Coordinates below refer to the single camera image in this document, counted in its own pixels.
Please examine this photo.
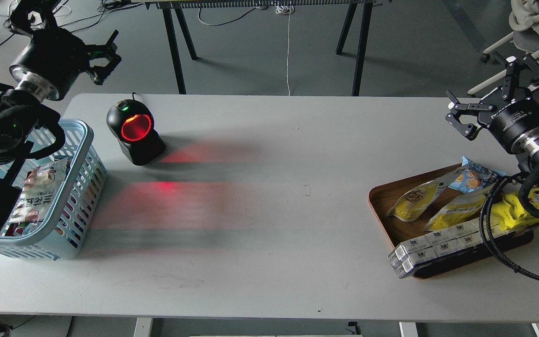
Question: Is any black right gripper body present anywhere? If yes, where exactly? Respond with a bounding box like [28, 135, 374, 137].
[488, 98, 539, 155]

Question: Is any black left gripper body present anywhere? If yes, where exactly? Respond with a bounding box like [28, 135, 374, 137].
[9, 28, 89, 102]

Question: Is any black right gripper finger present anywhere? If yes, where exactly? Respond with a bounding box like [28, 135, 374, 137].
[493, 52, 539, 102]
[445, 90, 495, 141]

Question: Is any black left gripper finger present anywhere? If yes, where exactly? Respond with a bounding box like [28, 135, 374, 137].
[84, 30, 122, 86]
[9, 0, 62, 37]

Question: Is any yellow nut snack pouch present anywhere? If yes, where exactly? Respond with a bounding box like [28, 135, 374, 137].
[387, 166, 466, 222]

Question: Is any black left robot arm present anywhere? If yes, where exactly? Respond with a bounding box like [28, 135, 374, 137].
[0, 0, 121, 226]

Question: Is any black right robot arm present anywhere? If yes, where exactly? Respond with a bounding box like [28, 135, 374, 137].
[446, 55, 539, 218]

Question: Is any blue snack packet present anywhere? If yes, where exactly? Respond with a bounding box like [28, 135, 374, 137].
[448, 156, 506, 194]

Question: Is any yellow white snack pouch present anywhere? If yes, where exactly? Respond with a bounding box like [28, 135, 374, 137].
[423, 184, 494, 232]

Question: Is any bright yellow cartoon snack bag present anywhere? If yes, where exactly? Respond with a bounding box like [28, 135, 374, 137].
[490, 188, 539, 230]

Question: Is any white red snack bag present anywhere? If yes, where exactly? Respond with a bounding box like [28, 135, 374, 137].
[5, 156, 72, 237]

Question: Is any light blue plastic basket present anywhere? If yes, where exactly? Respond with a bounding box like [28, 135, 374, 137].
[0, 119, 107, 260]

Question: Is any black barcode scanner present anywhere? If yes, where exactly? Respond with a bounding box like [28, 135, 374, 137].
[106, 92, 167, 166]

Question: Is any black legged background table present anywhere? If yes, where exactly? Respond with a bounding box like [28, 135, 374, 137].
[131, 0, 392, 97]

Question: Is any brown wooden tray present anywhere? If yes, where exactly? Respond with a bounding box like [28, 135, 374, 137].
[369, 163, 535, 280]

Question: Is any upper white drink carton pack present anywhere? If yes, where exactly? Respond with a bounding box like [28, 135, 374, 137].
[387, 218, 483, 264]

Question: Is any white drink carton pack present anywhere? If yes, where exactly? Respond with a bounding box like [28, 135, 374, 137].
[387, 218, 483, 264]
[387, 232, 492, 279]

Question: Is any lower white drink carton pack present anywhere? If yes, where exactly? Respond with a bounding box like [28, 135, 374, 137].
[387, 232, 492, 279]

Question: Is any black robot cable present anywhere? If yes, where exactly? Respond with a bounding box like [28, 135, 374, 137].
[479, 173, 539, 289]

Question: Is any white hanging cable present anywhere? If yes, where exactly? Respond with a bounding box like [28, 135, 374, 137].
[275, 4, 295, 96]

